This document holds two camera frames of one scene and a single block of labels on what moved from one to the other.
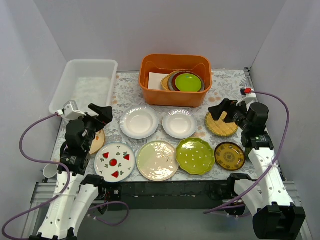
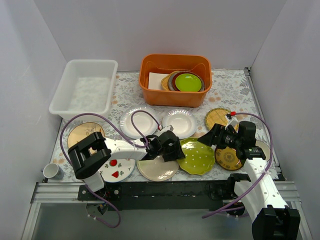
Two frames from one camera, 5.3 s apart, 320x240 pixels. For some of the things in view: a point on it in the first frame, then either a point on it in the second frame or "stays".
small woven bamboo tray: x=164 y=81 stays
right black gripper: x=230 y=111 to x=215 y=136
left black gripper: x=94 y=118 to x=172 y=146
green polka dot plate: x=195 y=156 stays
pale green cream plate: x=157 y=161 stays
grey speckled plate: x=170 y=80 stays
